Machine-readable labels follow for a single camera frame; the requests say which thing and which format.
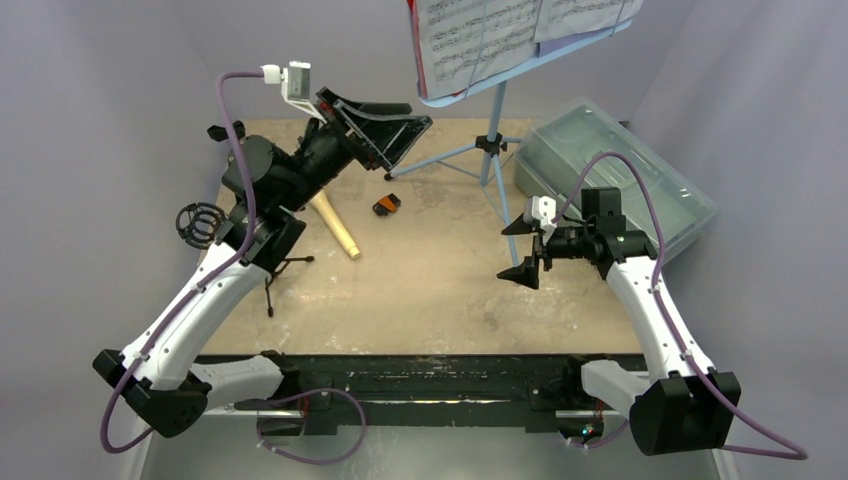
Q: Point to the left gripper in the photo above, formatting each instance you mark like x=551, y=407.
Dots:
x=391, y=137

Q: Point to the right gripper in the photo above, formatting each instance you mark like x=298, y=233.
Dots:
x=543, y=245

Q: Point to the beige condenser microphone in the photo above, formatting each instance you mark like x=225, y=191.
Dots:
x=320, y=202

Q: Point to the white sheet music page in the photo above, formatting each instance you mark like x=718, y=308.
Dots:
x=459, y=43
x=562, y=18

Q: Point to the black round-base mic stand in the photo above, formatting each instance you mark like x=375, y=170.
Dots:
x=219, y=133

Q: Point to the black tripod mic stand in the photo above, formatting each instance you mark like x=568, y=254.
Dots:
x=196, y=225

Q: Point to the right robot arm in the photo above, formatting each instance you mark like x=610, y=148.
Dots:
x=675, y=408

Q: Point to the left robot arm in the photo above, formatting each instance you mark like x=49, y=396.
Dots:
x=158, y=375

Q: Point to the orange black hex key set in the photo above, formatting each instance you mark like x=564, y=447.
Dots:
x=387, y=205

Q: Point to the blue music stand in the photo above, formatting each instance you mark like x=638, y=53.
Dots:
x=492, y=144

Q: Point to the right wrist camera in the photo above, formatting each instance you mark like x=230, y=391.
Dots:
x=540, y=213

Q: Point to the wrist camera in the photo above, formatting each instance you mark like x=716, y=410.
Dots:
x=294, y=80
x=540, y=213

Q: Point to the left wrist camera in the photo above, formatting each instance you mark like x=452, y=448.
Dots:
x=294, y=80

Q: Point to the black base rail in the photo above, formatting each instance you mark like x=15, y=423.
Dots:
x=536, y=393

